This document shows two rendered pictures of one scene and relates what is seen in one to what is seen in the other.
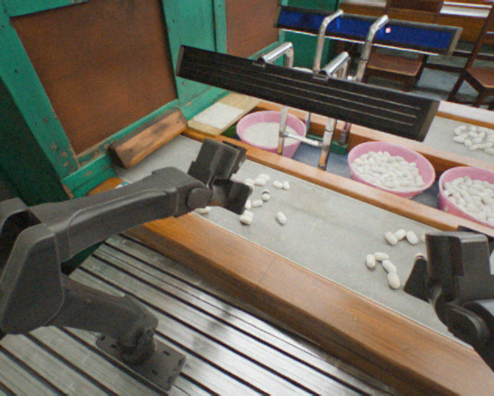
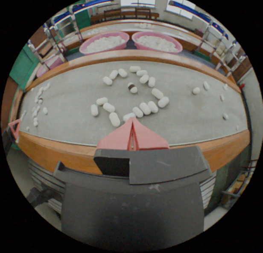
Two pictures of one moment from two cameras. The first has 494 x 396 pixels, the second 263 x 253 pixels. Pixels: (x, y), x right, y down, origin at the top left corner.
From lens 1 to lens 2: 0.58 m
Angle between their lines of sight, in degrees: 35
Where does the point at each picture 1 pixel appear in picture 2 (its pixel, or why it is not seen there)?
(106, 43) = not seen: outside the picture
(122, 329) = (36, 204)
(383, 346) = not seen: hidden behind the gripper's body
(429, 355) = not seen: hidden behind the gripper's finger
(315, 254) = (62, 125)
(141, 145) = (13, 115)
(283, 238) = (48, 124)
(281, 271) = (49, 154)
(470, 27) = (132, 13)
